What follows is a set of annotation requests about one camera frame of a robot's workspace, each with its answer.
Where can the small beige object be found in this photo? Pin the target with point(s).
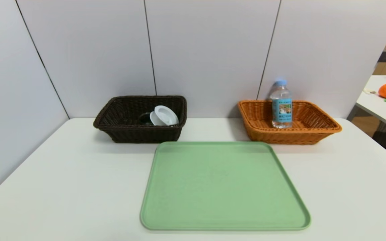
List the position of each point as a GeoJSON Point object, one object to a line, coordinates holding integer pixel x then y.
{"type": "Point", "coordinates": [370, 90]}

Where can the orange wicker basket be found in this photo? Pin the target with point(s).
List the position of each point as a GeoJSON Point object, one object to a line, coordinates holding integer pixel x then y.
{"type": "Point", "coordinates": [313, 134]}

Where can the white background table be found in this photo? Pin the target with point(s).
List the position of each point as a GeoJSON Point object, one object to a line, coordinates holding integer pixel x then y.
{"type": "Point", "coordinates": [374, 104]}

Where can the clear water bottle blue cap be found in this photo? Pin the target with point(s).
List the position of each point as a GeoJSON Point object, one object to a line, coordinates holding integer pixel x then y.
{"type": "Point", "coordinates": [281, 107]}

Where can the round white plastic container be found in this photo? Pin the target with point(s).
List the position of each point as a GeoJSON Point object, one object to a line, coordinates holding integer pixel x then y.
{"type": "Point", "coordinates": [164, 115]}

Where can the light green plastic tray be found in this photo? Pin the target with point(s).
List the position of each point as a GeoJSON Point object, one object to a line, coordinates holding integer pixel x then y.
{"type": "Point", "coordinates": [219, 187]}

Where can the dark brown wicker basket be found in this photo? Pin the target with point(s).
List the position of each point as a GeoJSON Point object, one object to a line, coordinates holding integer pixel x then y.
{"type": "Point", "coordinates": [136, 134]}

